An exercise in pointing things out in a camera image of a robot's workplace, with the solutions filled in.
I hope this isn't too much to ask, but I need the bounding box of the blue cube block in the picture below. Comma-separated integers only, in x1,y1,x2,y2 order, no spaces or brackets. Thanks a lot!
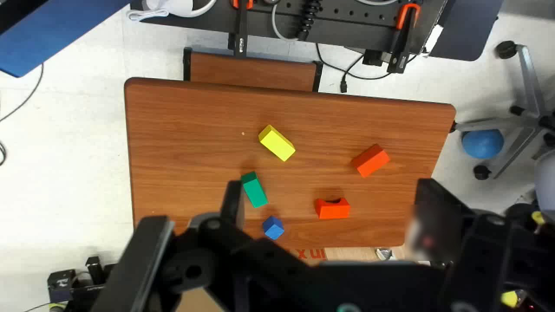
262,215,286,243

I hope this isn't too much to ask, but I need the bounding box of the black perforated breadboard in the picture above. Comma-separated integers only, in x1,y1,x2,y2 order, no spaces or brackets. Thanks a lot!
129,0,449,58

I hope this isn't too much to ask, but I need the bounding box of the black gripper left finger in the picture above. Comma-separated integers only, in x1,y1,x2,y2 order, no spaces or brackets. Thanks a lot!
94,179,326,312

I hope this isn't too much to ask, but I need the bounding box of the thin grey floor cable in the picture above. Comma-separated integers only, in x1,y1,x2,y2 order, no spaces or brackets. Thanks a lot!
0,61,47,125

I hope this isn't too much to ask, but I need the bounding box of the black thin cable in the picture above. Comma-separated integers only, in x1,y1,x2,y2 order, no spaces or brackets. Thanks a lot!
314,40,396,96

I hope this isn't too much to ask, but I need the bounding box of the black floor device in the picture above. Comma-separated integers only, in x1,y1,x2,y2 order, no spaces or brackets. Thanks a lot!
47,255,118,305

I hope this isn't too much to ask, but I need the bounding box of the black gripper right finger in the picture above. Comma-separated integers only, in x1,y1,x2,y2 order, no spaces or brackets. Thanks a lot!
415,179,555,312

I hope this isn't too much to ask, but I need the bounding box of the printed cardboard box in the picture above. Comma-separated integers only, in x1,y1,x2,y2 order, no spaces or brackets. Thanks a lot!
288,227,427,267

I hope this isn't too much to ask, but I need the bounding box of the blue flat panel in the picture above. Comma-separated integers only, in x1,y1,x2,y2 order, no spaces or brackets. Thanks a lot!
0,0,132,80

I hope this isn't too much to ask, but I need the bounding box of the green rectangular block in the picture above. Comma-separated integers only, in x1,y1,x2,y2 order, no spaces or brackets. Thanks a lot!
240,170,271,210

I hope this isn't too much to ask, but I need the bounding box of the blue ball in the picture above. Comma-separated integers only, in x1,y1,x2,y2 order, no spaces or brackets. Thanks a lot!
460,129,507,163

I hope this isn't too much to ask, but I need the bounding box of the yellow rectangular block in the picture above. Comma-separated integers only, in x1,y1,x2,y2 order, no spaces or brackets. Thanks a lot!
257,123,298,163

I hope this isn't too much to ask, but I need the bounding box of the orange arch block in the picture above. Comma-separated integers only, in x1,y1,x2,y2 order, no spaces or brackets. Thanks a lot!
312,196,352,222

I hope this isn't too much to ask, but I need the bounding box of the light grey cable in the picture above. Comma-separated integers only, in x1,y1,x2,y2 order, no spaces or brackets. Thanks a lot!
269,0,300,44

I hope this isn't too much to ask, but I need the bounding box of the wooden lower shelf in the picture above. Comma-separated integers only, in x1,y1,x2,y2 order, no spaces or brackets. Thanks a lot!
182,47,323,94

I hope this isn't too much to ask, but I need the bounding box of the grey office chair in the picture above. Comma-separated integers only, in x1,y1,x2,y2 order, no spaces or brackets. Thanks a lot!
456,40,555,182

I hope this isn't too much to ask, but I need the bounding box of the orange-handled black clamp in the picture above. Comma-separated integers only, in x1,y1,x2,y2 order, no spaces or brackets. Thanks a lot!
387,2,423,75
227,0,257,58

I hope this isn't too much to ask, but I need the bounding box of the dark blue panel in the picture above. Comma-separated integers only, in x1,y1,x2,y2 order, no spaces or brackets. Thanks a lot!
430,0,507,63

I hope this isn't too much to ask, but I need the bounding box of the orange rectangular block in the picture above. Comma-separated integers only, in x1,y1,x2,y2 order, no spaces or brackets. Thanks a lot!
352,142,392,179

